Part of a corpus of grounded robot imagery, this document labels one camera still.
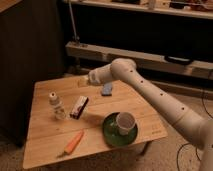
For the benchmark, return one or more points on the black handle on shelf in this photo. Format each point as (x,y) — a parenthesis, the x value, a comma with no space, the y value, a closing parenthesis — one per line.
(178,61)

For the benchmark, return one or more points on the white cup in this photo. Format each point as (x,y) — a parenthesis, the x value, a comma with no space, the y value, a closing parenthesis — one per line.
(125,122)

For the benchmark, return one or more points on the metal stand pole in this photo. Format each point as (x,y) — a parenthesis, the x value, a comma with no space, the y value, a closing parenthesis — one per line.
(75,36)

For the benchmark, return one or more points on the wooden table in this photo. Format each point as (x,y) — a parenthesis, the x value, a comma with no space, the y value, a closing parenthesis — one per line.
(48,136)

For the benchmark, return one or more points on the lower wooden shelf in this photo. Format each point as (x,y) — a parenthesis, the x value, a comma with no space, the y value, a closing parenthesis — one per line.
(144,60)

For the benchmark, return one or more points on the wooden shelf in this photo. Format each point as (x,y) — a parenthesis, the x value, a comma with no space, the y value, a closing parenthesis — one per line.
(144,60)
(139,8)

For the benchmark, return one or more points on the small clear plastic bottle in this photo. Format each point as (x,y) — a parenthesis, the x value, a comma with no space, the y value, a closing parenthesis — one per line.
(56,104)

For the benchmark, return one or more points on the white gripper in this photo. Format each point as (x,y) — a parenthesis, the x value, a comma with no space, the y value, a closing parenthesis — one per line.
(83,81)

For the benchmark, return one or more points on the upper wooden shelf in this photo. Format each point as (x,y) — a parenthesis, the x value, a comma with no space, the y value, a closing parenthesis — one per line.
(139,8)

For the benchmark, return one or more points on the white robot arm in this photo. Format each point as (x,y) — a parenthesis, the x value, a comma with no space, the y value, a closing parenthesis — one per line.
(194,128)

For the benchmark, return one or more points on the green round plate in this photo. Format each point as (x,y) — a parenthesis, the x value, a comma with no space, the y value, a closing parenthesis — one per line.
(111,133)

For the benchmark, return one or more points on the orange carrot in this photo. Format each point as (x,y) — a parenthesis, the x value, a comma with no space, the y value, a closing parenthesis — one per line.
(72,144)

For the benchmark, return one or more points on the dark cabinet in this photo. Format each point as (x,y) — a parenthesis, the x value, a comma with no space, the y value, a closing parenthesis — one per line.
(31,50)

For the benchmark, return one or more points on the blue sponge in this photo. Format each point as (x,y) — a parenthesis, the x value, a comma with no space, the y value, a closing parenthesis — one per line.
(107,89)

